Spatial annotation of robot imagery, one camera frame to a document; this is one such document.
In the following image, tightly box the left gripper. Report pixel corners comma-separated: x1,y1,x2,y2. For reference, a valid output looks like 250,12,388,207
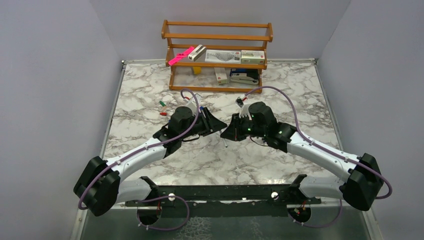
180,107,228,140

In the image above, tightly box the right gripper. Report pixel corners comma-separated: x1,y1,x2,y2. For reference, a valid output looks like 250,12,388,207
221,112,267,142

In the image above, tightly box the black cap marker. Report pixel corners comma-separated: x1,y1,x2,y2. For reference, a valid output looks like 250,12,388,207
219,130,228,148

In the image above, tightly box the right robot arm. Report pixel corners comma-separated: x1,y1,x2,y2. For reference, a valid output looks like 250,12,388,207
220,101,384,211

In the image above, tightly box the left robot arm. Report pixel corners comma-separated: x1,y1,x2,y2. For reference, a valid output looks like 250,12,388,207
73,106,228,217

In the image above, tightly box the small white red box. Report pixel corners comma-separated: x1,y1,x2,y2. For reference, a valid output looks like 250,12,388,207
214,67,228,85

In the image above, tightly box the yellow small object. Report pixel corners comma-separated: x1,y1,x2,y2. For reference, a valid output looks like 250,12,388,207
192,66,202,75

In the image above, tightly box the blue grey stapler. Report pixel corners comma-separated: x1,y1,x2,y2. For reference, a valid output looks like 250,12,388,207
229,68,260,86

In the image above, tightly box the white patterned flat packet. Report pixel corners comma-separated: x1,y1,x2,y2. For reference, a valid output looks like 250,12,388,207
204,49,241,64

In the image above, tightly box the wooden three-tier shelf rack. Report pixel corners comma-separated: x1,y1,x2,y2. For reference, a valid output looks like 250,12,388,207
161,20,274,93

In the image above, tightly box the white grey eraser box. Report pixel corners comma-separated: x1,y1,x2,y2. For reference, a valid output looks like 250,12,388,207
187,44,207,62

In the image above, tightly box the green white staples box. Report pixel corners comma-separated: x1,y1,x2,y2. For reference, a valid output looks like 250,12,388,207
240,50,266,64

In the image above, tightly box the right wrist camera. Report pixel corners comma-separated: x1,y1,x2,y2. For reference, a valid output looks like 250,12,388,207
235,94,251,118

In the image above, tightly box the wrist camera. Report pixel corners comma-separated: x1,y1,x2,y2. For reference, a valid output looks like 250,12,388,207
235,94,251,118
185,93,202,115

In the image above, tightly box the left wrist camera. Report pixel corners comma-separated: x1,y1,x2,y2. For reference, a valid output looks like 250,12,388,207
185,93,202,115

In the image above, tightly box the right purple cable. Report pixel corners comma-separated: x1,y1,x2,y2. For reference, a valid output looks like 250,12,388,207
244,85,393,229

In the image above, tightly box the purple cable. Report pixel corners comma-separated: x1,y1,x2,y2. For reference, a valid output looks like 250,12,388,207
244,85,393,229
77,88,202,232

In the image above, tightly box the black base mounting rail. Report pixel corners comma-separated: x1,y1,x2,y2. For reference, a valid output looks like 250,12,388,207
125,183,322,213

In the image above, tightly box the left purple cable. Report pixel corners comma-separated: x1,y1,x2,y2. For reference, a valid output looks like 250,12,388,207
77,88,202,232

